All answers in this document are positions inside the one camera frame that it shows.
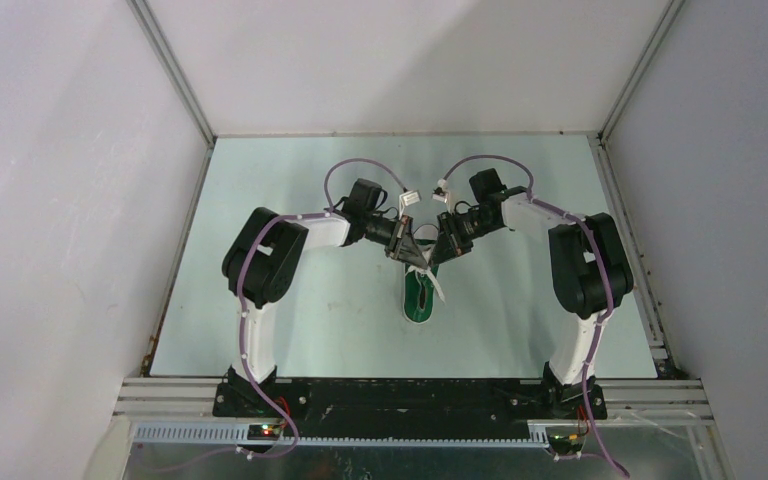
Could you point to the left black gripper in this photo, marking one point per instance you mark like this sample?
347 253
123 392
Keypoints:
403 246

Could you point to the right controller board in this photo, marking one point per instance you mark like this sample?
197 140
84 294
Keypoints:
566 445

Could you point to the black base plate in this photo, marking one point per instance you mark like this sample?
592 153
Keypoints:
397 407

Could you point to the left controller board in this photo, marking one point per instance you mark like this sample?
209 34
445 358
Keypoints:
264 432

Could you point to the green canvas sneaker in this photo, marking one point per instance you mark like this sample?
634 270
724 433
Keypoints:
417 293

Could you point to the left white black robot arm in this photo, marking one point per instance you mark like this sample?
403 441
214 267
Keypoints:
262 261

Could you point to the grey slotted cable duct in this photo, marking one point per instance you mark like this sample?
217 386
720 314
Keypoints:
235 434

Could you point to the white shoelace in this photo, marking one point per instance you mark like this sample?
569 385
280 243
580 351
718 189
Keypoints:
431 276

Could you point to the controller board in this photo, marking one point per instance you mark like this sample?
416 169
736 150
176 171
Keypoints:
566 445
264 432

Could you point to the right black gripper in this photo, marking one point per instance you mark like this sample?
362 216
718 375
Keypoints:
450 243

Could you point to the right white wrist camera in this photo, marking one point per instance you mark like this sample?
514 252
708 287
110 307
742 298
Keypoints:
444 195

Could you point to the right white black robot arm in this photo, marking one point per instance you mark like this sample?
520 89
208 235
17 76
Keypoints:
590 275

